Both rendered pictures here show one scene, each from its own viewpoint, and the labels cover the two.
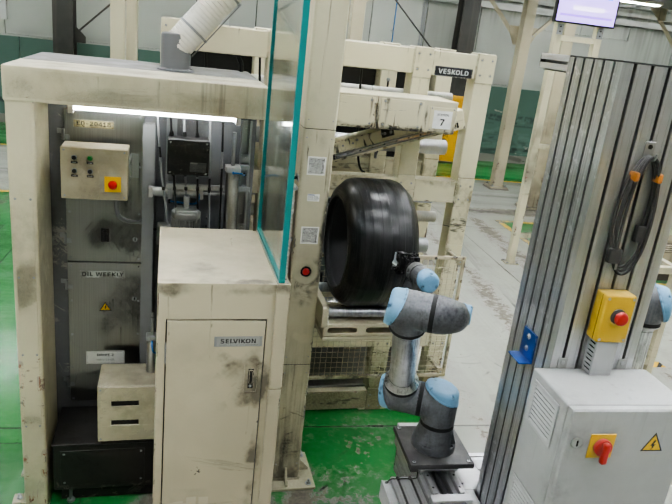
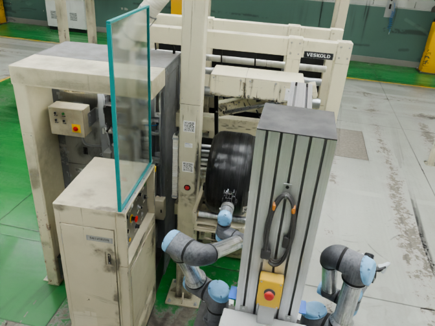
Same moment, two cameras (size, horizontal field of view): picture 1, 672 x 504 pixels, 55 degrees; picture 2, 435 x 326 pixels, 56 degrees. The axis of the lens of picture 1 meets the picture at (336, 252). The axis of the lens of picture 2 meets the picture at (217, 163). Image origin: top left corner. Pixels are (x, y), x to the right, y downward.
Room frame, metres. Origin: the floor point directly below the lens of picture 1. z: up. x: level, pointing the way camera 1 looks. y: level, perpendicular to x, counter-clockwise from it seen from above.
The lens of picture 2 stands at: (0.46, -0.94, 2.52)
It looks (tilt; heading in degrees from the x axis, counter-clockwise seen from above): 28 degrees down; 22
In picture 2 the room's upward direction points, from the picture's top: 4 degrees clockwise
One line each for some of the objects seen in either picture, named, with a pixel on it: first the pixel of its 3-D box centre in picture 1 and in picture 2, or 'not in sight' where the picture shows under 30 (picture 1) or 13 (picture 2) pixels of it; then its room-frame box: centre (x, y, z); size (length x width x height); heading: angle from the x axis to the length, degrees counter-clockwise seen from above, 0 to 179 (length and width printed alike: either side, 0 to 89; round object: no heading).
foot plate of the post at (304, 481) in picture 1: (282, 468); (184, 292); (2.61, 0.13, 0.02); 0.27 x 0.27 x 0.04; 16
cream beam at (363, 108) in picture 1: (385, 110); (257, 84); (3.02, -0.15, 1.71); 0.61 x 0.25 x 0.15; 106
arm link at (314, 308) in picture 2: not in sight; (314, 316); (2.02, -0.90, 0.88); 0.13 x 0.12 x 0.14; 76
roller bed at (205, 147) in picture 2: not in sight; (204, 158); (3.01, 0.21, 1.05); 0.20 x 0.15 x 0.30; 106
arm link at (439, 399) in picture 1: (438, 401); (217, 295); (1.93, -0.40, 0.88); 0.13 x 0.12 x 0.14; 78
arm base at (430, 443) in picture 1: (435, 431); (217, 311); (1.92, -0.41, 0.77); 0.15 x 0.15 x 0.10
